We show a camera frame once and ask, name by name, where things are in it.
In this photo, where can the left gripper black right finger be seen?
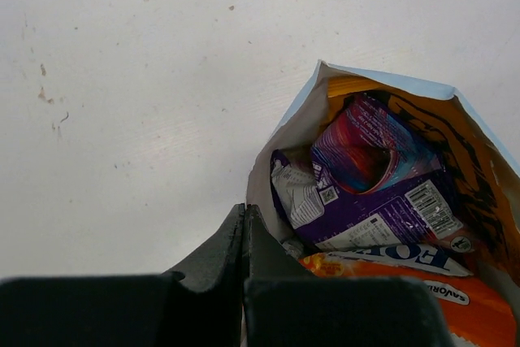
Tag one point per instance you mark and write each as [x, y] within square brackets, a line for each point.
[286, 305]

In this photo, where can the light blue paper bag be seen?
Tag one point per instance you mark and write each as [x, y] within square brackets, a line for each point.
[307, 118]

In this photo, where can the yellow Kettle chips bag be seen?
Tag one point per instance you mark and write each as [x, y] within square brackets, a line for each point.
[487, 185]

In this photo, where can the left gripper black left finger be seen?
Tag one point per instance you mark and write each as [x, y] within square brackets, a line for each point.
[197, 302]

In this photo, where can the orange snack packet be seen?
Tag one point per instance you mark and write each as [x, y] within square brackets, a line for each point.
[475, 313]

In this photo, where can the purple snack packet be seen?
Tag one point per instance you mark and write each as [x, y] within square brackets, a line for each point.
[367, 180]

